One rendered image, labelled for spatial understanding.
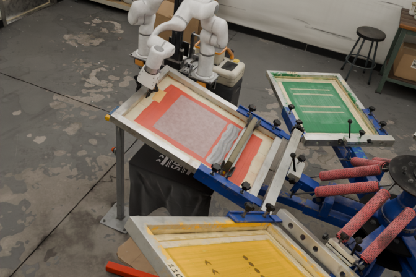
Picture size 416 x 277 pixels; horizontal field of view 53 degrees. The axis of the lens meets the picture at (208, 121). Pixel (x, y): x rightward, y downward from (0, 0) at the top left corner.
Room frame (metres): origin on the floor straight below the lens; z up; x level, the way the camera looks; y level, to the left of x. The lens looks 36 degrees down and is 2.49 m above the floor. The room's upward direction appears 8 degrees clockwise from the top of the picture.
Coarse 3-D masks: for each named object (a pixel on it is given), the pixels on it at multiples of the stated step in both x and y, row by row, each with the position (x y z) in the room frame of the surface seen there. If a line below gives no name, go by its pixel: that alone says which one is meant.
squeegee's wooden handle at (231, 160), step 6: (252, 120) 1.84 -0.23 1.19; (252, 126) 1.79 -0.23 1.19; (246, 132) 1.72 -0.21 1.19; (240, 138) 1.67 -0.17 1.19; (246, 138) 1.68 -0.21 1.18; (240, 144) 1.62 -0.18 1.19; (234, 150) 1.57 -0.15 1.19; (240, 150) 1.59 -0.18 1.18; (234, 156) 1.52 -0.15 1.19; (228, 162) 1.49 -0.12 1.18; (228, 168) 1.48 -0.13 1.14
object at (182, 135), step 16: (144, 112) 1.72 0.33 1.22; (160, 112) 1.77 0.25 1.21; (160, 128) 1.65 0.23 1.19; (176, 128) 1.69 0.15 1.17; (192, 128) 1.74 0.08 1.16; (176, 144) 1.58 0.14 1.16; (192, 144) 1.62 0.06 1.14; (208, 144) 1.66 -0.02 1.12; (240, 160) 1.63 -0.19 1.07; (240, 176) 1.53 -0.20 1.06
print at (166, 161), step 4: (160, 156) 1.71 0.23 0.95; (164, 156) 1.71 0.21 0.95; (156, 160) 1.68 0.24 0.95; (160, 160) 1.68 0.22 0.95; (164, 160) 1.68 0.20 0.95; (168, 160) 1.69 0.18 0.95; (172, 160) 1.69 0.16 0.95; (164, 164) 1.65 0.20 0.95; (168, 164) 1.66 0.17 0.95; (172, 164) 1.66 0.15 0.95; (176, 164) 1.67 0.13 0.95; (172, 168) 1.63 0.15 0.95; (176, 168) 1.64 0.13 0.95; (180, 168) 1.64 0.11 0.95; (184, 168) 1.65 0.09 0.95; (184, 172) 1.62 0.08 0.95; (188, 172) 1.62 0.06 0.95
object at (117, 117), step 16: (160, 80) 2.00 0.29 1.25; (176, 80) 2.07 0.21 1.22; (192, 80) 2.08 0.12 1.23; (144, 96) 1.84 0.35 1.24; (208, 96) 2.01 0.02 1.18; (128, 128) 1.55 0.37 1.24; (256, 128) 1.92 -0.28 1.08; (160, 144) 1.51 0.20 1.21; (272, 144) 1.80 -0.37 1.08; (176, 160) 1.47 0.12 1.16; (192, 160) 1.48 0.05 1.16; (272, 160) 1.68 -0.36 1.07; (256, 176) 1.55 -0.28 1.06; (256, 192) 1.43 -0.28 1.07
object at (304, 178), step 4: (304, 176) 1.59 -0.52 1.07; (300, 180) 1.55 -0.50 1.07; (304, 180) 1.56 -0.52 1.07; (308, 180) 1.57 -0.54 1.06; (312, 180) 1.58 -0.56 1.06; (304, 184) 1.54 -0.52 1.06; (308, 184) 1.54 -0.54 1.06; (312, 184) 1.55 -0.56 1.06; (316, 184) 1.56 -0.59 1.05; (300, 188) 1.55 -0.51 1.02; (304, 188) 1.54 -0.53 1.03; (308, 188) 1.54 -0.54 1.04; (312, 188) 1.53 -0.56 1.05
